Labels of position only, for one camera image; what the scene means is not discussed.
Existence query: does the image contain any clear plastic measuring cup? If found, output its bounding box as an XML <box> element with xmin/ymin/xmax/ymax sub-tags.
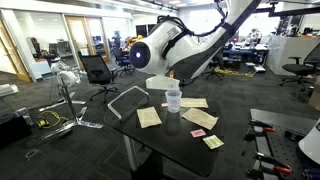
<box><xmin>164</xmin><ymin>89</ymin><xmax>183</xmax><ymax>114</ymax></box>

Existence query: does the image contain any large tan paper sheet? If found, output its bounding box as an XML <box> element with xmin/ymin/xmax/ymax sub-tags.
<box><xmin>179</xmin><ymin>97</ymin><xmax>210</xmax><ymax>109</ymax></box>

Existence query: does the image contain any blue office chair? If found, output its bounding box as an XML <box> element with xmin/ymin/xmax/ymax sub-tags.
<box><xmin>111</xmin><ymin>46</ymin><xmax>136</xmax><ymax>78</ymax></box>

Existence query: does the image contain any black cart table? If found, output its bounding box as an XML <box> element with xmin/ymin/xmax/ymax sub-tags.
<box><xmin>107</xmin><ymin>85</ymin><xmax>225</xmax><ymax>180</ymax></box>

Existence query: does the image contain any small black office chair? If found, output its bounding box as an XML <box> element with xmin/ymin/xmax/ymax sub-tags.
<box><xmin>203</xmin><ymin>53</ymin><xmax>225</xmax><ymax>81</ymax></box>

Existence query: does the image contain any black computer monitor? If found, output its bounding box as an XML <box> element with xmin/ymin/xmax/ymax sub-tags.
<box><xmin>134</xmin><ymin>23</ymin><xmax>148</xmax><ymax>38</ymax></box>

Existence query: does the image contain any black mesh office chair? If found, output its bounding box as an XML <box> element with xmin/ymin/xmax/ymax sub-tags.
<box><xmin>78</xmin><ymin>53</ymin><xmax>122</xmax><ymax>103</ymax></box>

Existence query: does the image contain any yellow sticky note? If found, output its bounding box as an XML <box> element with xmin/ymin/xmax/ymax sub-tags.
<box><xmin>202</xmin><ymin>134</ymin><xmax>225</xmax><ymax>150</ymax></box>

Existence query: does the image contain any silver tripod with white head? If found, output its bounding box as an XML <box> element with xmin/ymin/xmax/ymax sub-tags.
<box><xmin>37</xmin><ymin>60</ymin><xmax>104</xmax><ymax>141</ymax></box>

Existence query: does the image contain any cluttered blue workbench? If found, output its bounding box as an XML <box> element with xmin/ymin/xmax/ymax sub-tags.
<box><xmin>223</xmin><ymin>42</ymin><xmax>269</xmax><ymax>65</ymax></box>

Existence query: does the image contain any wooden framed glass door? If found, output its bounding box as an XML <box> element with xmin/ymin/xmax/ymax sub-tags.
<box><xmin>64</xmin><ymin>15</ymin><xmax>112</xmax><ymax>65</ymax></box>
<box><xmin>0</xmin><ymin>19</ymin><xmax>33</xmax><ymax>84</ymax></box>

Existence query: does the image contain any white partition cabinet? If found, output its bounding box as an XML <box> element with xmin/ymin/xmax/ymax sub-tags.
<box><xmin>266</xmin><ymin>34</ymin><xmax>320</xmax><ymax>77</ymax></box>

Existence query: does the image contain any black office chair with armrests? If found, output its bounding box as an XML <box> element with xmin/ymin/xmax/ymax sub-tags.
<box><xmin>279</xmin><ymin>42</ymin><xmax>320</xmax><ymax>92</ymax></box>

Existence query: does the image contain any white flat board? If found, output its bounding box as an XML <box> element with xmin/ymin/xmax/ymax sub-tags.
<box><xmin>0</xmin><ymin>83</ymin><xmax>20</xmax><ymax>98</ymax></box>

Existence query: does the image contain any black floor box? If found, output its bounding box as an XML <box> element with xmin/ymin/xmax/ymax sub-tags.
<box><xmin>0</xmin><ymin>113</ymin><xmax>33</xmax><ymax>150</ymax></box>

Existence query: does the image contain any cardboard box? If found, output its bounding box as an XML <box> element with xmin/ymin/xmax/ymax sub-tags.
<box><xmin>307</xmin><ymin>83</ymin><xmax>320</xmax><ymax>112</ymax></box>

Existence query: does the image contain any metal cart handle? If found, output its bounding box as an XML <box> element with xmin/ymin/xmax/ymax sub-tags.
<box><xmin>107</xmin><ymin>85</ymin><xmax>150</xmax><ymax>122</ymax></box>

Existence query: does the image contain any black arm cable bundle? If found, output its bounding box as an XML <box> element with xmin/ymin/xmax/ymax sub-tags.
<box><xmin>155</xmin><ymin>0</ymin><xmax>232</xmax><ymax>38</ymax></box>

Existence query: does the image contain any long yellow floor cable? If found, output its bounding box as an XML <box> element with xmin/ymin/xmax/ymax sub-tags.
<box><xmin>214</xmin><ymin>65</ymin><xmax>255</xmax><ymax>79</ymax></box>

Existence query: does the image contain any orange handled black clamp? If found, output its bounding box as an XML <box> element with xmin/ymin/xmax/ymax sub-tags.
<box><xmin>254</xmin><ymin>152</ymin><xmax>294</xmax><ymax>176</ymax></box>
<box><xmin>248</xmin><ymin>119</ymin><xmax>277</xmax><ymax>134</ymax></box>

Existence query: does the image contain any yellow cable with black plug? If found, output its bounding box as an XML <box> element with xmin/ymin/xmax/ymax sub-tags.
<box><xmin>35</xmin><ymin>110</ymin><xmax>70</xmax><ymax>130</ymax></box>

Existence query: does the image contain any thin grey cable loop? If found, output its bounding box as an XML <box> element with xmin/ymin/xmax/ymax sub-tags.
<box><xmin>24</xmin><ymin>148</ymin><xmax>42</xmax><ymax>161</ymax></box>

